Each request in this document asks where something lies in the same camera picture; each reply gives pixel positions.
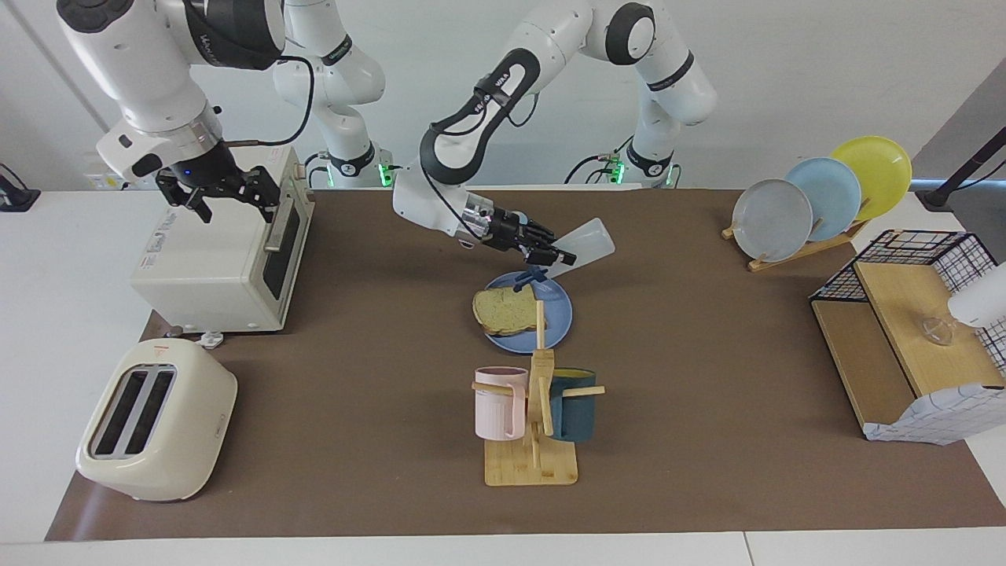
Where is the small clear glass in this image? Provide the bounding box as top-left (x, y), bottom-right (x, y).
top-left (916, 314), bottom-right (956, 347)

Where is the dark teal mug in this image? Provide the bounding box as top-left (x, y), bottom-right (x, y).
top-left (548, 369), bottom-right (597, 442)

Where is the black base cable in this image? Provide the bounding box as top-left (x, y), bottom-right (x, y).
top-left (564, 130), bottom-right (636, 186)

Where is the white grid-pattern cloth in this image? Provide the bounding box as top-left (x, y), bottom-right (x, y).
top-left (862, 383), bottom-right (1006, 447)

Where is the white wall socket box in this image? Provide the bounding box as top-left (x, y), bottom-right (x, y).
top-left (83, 151), bottom-right (170, 191)

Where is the black wire basket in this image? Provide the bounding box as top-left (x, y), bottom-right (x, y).
top-left (810, 230), bottom-right (1006, 378)

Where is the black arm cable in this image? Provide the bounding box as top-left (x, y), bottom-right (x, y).
top-left (224, 55), bottom-right (315, 148)
top-left (424, 86), bottom-right (543, 238)

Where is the grey-blue plate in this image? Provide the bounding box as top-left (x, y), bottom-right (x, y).
top-left (732, 178), bottom-right (814, 263)

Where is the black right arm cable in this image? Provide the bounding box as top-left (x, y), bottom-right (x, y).
top-left (224, 55), bottom-right (315, 148)

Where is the toasted bread slice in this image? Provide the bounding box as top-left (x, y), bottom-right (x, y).
top-left (472, 285), bottom-right (549, 337)

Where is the white cylindrical object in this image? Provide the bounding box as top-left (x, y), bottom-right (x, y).
top-left (947, 263), bottom-right (1006, 329)

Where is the cream two-slot toaster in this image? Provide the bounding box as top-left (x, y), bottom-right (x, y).
top-left (75, 326), bottom-right (238, 502)

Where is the black camera stand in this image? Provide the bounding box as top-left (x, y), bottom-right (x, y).
top-left (912, 126), bottom-right (1006, 211)

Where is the wooden mug tree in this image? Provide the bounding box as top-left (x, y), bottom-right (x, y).
top-left (472, 300), bottom-right (606, 487)

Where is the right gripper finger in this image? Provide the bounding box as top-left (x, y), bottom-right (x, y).
top-left (228, 167), bottom-right (281, 223)
top-left (156, 173), bottom-right (211, 223)

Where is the wooden stepped shelf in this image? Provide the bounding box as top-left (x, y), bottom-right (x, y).
top-left (811, 261), bottom-right (1006, 432)

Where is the translucent squeeze bottle blue cap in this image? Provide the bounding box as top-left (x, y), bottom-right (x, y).
top-left (511, 218), bottom-right (616, 296)

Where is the brown table mat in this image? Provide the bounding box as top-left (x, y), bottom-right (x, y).
top-left (45, 189), bottom-right (1006, 542)

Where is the yellow plate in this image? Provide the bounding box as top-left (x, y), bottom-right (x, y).
top-left (829, 136), bottom-right (913, 222)

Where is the pink ribbed mug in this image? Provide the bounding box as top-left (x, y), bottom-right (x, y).
top-left (474, 366), bottom-right (529, 442)

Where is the light blue plate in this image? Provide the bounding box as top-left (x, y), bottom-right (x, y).
top-left (784, 157), bottom-right (863, 243)

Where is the wooden plate rack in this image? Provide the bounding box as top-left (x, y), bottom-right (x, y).
top-left (721, 220), bottom-right (869, 273)

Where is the white toaster oven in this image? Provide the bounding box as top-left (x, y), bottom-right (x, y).
top-left (130, 145), bottom-right (317, 334)

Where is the blue round plate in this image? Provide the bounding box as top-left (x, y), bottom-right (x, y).
top-left (477, 271), bottom-right (574, 354)

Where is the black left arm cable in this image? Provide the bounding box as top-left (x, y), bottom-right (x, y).
top-left (424, 86), bottom-right (543, 238)

